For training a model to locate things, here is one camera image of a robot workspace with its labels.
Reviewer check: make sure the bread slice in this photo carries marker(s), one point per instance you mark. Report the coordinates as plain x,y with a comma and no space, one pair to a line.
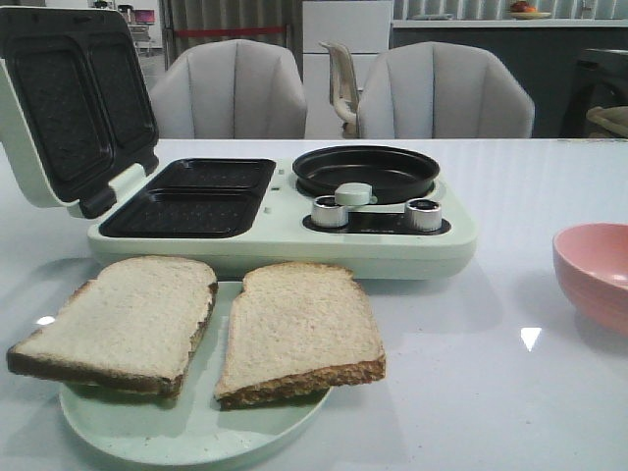
297,328
132,329

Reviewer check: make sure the green breakfast maker lid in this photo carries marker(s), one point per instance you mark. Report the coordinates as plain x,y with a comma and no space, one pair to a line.
75,111

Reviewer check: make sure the pink bowl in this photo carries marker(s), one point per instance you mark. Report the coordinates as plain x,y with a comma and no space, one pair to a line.
590,263

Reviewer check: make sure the green breakfast maker base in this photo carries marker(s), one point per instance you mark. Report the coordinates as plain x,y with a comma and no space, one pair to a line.
241,214

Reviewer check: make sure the left silver control knob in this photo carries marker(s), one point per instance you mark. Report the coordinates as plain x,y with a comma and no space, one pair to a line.
327,213

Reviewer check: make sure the silver control knob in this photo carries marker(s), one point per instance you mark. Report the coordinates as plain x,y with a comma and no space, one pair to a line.
422,215
327,213

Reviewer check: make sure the black round frying pan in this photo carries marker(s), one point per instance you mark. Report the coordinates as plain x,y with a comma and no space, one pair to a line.
394,174

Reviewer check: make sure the right silver control knob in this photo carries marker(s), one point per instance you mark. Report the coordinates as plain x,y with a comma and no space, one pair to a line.
422,215

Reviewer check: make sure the beige office chair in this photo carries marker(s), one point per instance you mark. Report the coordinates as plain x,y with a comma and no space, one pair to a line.
343,94

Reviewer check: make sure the left grey upholstered chair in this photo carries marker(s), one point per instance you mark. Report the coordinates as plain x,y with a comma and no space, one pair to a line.
234,89

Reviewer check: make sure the grey upholstered chair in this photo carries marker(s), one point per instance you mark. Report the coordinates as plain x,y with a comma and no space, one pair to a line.
443,90
234,89

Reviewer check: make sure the right grey upholstered chair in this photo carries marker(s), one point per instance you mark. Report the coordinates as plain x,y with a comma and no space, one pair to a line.
443,90

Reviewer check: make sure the white cabinet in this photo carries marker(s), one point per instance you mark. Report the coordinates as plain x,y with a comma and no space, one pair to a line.
364,27

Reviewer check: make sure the light green round plate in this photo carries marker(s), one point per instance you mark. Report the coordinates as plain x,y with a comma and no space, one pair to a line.
192,428

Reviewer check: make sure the fruit bowl on counter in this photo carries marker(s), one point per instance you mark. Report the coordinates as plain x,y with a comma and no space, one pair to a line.
523,10

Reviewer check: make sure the black appliance at right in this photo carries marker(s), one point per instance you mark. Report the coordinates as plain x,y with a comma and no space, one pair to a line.
599,79

